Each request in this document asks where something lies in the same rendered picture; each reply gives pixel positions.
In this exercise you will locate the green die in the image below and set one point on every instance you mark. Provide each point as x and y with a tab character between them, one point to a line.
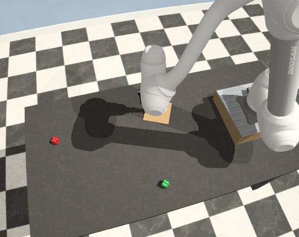
165	183

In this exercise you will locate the red die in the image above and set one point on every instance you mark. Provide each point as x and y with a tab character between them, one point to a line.
55	140

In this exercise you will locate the pale yellow mat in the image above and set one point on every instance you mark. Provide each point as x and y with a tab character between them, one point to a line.
164	118

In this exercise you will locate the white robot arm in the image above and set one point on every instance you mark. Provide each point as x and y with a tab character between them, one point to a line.
278	117

